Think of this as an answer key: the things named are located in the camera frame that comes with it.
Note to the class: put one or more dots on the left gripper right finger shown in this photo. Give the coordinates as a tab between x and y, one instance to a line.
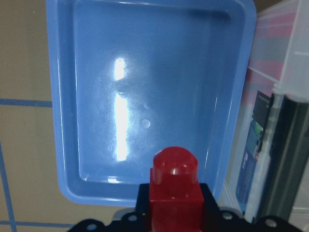
218	219

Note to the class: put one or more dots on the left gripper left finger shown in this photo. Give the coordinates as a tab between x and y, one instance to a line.
137	219

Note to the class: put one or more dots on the red block with stud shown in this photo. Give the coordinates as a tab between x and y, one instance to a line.
175	197

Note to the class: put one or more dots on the blue plastic tray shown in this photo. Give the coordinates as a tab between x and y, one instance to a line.
132	77

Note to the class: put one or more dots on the clear plastic storage box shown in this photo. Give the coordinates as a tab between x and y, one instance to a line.
278	66

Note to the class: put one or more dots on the black box latch handle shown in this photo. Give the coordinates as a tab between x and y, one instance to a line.
289	153

